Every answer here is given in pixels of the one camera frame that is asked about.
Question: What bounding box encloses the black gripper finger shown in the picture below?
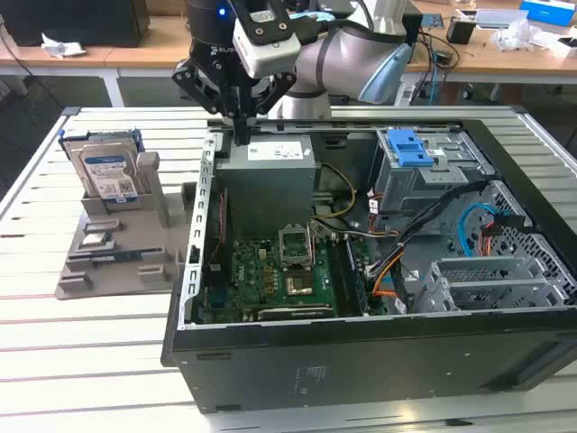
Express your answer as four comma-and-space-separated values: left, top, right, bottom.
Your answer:
246, 71, 298, 136
170, 58, 247, 146

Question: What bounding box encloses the hard disk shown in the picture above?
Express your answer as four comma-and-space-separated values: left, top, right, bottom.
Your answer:
58, 128, 146, 213

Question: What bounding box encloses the grey metal disk bay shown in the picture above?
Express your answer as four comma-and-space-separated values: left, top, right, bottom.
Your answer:
412, 255, 577, 313

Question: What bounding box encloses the long wooden desk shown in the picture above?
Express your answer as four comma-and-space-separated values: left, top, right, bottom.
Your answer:
0, 0, 577, 109

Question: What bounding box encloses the grey power supply unit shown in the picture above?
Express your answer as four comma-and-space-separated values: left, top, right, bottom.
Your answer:
215, 134, 321, 240

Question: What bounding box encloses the black computer tower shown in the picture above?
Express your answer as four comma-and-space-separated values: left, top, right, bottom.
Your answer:
0, 0, 151, 49

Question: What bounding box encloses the crumpled white paper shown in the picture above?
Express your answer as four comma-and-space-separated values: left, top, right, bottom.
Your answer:
41, 32, 87, 59

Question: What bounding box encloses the blue plastic cage latch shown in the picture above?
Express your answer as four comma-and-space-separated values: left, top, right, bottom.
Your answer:
386, 129, 435, 168

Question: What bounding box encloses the black speaker box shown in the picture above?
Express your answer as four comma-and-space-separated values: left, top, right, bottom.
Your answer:
400, 12, 425, 46

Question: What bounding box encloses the metal locking lever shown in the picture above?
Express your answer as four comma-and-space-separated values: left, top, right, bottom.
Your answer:
306, 221, 317, 270

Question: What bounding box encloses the grey parts rack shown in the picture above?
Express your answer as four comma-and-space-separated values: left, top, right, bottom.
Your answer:
53, 151, 199, 301

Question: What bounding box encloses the grey metal drive cage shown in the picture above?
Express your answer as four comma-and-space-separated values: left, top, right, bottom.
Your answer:
373, 128, 497, 217

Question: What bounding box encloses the green motherboard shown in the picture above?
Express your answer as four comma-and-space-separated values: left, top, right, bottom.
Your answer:
200, 220, 389, 324

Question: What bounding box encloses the small black open box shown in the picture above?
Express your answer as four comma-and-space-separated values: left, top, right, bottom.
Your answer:
445, 20, 477, 45

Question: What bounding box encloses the black RAM slot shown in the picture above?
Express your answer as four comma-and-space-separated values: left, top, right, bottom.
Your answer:
326, 241, 351, 317

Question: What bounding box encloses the CPU socket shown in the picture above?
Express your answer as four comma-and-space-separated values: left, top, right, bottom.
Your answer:
283, 270, 316, 299

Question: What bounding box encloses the dark RAM stick with label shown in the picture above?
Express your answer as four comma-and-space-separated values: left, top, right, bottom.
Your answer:
89, 253, 139, 263

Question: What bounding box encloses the installed RAM stick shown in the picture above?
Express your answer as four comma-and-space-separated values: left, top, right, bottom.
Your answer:
344, 235, 369, 315

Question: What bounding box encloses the black graphics card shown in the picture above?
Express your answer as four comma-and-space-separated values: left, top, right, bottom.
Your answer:
256, 305, 337, 322

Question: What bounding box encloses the grey flat tray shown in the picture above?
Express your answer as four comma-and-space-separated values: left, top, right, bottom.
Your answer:
454, 7, 528, 29

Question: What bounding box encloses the clear plastic bag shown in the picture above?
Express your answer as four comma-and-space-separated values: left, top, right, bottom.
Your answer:
490, 18, 542, 51

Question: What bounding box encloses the blue and white box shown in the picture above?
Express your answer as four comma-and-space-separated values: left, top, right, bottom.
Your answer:
517, 0, 577, 26

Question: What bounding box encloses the black open PC case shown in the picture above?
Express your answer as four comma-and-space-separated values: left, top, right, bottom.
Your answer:
160, 117, 577, 415

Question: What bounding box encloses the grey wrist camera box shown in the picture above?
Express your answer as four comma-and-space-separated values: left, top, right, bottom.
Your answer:
232, 0, 302, 78

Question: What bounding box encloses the yellow and black wire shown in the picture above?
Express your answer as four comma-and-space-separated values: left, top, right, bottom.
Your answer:
313, 161, 357, 222

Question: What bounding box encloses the red thin wire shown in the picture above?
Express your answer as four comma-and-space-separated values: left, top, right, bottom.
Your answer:
210, 189, 226, 267

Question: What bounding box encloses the metal socket cover frame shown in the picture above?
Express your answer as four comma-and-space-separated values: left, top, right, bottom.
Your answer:
278, 224, 316, 272

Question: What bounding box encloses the black sleeved wire bundle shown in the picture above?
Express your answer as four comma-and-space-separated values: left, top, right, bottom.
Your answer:
390, 180, 490, 313

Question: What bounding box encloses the orange wire bundle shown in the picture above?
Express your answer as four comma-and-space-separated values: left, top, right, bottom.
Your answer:
369, 252, 402, 299

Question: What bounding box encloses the blue data wire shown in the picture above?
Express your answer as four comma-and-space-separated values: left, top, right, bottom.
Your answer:
457, 202, 519, 258

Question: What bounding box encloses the power wire with black plug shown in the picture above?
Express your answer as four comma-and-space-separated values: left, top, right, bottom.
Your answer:
478, 214, 533, 258

